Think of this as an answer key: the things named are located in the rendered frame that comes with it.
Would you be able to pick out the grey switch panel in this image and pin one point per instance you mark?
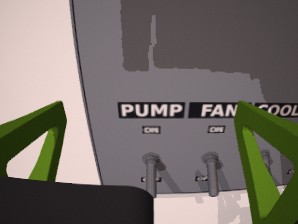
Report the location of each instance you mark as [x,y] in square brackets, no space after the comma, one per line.
[161,79]

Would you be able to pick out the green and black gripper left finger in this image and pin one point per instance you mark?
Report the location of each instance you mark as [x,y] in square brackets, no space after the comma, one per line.
[19,133]

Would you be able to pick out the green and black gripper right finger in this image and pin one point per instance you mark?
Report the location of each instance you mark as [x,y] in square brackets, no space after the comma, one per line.
[261,189]

